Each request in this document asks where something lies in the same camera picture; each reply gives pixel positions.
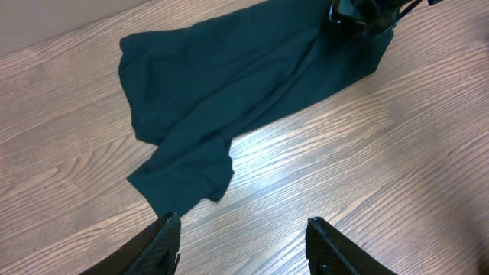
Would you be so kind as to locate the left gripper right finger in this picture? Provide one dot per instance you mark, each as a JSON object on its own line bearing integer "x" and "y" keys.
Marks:
{"x": 329, "y": 252}

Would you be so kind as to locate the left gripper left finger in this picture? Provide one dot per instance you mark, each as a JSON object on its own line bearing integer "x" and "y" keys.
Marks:
{"x": 154, "y": 251}

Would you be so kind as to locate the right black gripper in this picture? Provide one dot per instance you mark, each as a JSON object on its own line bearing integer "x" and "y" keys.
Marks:
{"x": 370, "y": 17}

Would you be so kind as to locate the black garment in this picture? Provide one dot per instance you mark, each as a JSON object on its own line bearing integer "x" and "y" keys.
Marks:
{"x": 192, "y": 90}

